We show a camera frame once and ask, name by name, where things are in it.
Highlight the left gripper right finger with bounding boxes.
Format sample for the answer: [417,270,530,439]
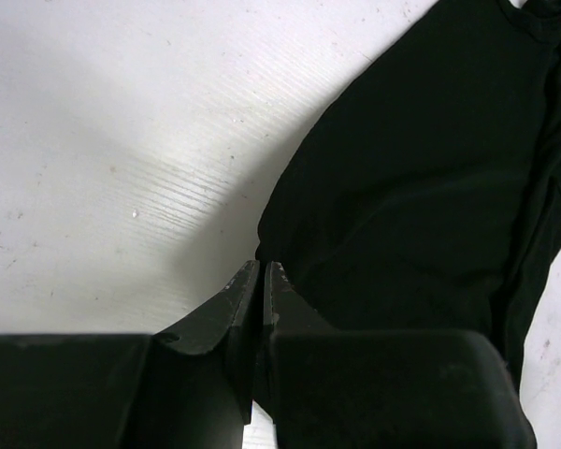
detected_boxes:
[264,263,537,448]

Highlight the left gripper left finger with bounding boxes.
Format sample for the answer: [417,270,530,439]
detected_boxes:
[0,261,260,448]

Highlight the black tank top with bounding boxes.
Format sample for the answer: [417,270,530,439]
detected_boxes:
[256,1,561,383]

